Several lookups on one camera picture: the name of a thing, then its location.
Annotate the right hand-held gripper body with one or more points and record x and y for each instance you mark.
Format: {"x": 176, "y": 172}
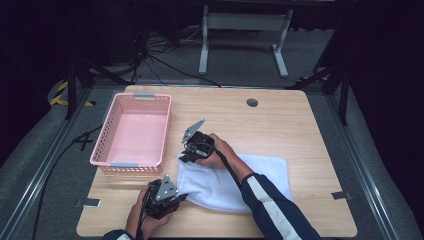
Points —
{"x": 200, "y": 143}

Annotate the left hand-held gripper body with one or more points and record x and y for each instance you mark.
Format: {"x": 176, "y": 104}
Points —
{"x": 160, "y": 200}

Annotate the white printed towel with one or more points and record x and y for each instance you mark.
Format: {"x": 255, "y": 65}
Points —
{"x": 213, "y": 190}

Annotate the pink plastic basket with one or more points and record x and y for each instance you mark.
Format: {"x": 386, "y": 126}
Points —
{"x": 133, "y": 133}

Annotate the person's right hand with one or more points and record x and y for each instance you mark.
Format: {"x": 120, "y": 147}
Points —
{"x": 221, "y": 153}

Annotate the person's left hand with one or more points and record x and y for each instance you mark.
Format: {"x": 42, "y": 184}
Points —
{"x": 140, "y": 220}

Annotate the grey tape strip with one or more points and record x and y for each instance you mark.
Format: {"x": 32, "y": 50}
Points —
{"x": 89, "y": 202}
{"x": 341, "y": 195}

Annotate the black metal stand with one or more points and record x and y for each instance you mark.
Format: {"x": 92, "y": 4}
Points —
{"x": 343, "y": 96}
{"x": 70, "y": 90}

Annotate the yellow black floor tape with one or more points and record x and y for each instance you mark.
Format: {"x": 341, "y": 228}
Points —
{"x": 60, "y": 96}

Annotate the aluminium floor rail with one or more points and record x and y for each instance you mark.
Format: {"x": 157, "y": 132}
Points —
{"x": 363, "y": 176}
{"x": 36, "y": 176}

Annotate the grey metal table frame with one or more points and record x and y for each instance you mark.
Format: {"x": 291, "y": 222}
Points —
{"x": 245, "y": 21}

